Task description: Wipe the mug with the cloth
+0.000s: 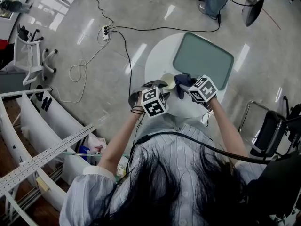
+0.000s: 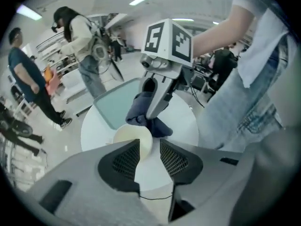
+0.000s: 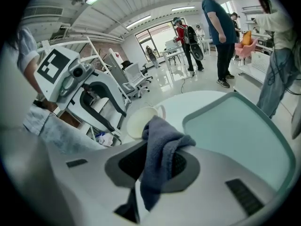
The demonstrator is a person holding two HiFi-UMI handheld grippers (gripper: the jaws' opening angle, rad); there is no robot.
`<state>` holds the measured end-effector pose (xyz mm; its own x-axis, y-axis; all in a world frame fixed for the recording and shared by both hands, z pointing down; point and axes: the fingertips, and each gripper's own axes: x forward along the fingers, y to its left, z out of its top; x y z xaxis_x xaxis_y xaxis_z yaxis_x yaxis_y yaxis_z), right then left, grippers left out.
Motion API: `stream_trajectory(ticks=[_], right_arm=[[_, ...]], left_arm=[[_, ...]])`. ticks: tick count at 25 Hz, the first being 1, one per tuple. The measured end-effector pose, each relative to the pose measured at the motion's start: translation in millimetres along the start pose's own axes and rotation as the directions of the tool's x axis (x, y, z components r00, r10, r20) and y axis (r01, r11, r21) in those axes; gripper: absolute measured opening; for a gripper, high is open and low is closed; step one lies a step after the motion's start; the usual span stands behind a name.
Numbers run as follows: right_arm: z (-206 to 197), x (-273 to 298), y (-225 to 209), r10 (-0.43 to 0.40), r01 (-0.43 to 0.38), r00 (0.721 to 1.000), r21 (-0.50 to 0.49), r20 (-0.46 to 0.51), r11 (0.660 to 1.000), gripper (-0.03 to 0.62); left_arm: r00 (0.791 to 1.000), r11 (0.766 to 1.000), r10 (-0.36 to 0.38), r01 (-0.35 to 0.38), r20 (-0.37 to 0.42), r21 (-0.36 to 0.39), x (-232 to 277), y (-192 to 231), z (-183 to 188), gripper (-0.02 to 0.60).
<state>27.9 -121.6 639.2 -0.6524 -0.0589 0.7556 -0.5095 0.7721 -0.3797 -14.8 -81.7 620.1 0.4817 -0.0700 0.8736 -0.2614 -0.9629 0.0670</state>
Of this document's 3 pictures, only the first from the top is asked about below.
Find green tube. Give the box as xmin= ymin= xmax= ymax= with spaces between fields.
xmin=63 ymin=151 xmax=104 ymax=157

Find white plastic bag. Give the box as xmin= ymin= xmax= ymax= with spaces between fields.
xmin=88 ymin=133 xmax=108 ymax=154

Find grey metal track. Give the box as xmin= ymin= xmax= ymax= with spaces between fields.
xmin=4 ymin=168 xmax=64 ymax=221

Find yellow note pad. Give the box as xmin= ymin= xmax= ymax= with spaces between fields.
xmin=35 ymin=177 xmax=50 ymax=192

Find person's left forearm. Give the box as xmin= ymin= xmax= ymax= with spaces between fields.
xmin=97 ymin=108 xmax=144 ymax=174

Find white office chair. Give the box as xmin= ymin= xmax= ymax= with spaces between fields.
xmin=13 ymin=34 xmax=58 ymax=86

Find person's right forearm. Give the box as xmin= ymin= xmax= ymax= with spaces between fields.
xmin=208 ymin=97 xmax=250 ymax=159

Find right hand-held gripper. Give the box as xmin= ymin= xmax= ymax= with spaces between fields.
xmin=180 ymin=74 xmax=217 ymax=108

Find white curved shelf unit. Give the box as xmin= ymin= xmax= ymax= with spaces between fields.
xmin=0 ymin=86 xmax=106 ymax=226

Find person's light jeans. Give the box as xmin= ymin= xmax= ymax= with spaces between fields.
xmin=140 ymin=113 xmax=205 ymax=136

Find round white table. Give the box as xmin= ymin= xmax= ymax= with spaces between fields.
xmin=144 ymin=33 xmax=232 ymax=119

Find thick black cable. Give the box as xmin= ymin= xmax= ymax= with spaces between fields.
xmin=135 ymin=132 xmax=271 ymax=163

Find black wrist band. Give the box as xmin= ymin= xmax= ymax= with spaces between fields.
xmin=130 ymin=105 xmax=146 ymax=115

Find pile of white packaging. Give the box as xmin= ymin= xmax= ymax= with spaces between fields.
xmin=115 ymin=163 xmax=127 ymax=178

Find black office chair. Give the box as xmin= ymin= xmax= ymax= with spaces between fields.
xmin=17 ymin=24 xmax=44 ymax=42

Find grey cabinet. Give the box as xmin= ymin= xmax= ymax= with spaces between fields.
xmin=0 ymin=71 xmax=31 ymax=95

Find perforated metal rail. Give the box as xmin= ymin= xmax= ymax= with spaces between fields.
xmin=0 ymin=124 xmax=96 ymax=199

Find person's striped light shirt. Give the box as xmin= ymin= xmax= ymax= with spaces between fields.
xmin=60 ymin=123 xmax=266 ymax=226

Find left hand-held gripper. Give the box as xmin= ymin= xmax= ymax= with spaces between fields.
xmin=128 ymin=79 xmax=171 ymax=118

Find black chrome-frame chair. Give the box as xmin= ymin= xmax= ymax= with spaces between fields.
xmin=238 ymin=95 xmax=301 ymax=162

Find dark blue cloth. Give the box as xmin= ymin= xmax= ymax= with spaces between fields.
xmin=174 ymin=73 xmax=197 ymax=100

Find white power strip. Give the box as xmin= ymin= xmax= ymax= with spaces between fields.
xmin=102 ymin=25 xmax=111 ymax=41

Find thin black wire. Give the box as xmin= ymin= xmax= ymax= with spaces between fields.
xmin=126 ymin=113 xmax=144 ymax=181

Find white cable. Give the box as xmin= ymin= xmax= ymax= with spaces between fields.
xmin=50 ymin=27 xmax=110 ymax=103

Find blue box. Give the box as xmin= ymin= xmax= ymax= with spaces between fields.
xmin=79 ymin=145 xmax=91 ymax=160

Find grey backpack rig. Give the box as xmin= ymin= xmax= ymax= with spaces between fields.
xmin=246 ymin=149 xmax=301 ymax=226
xmin=241 ymin=0 xmax=277 ymax=27

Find black jacket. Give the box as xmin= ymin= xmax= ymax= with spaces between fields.
xmin=0 ymin=43 xmax=16 ymax=70

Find cream cup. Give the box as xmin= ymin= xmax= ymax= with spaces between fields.
xmin=160 ymin=73 xmax=176 ymax=91

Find green tray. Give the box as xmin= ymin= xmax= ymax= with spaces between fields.
xmin=173 ymin=32 xmax=235 ymax=91

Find black power cable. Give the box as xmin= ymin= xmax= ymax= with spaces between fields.
xmin=109 ymin=14 xmax=222 ymax=32
xmin=109 ymin=30 xmax=132 ymax=97
xmin=88 ymin=0 xmax=115 ymax=29

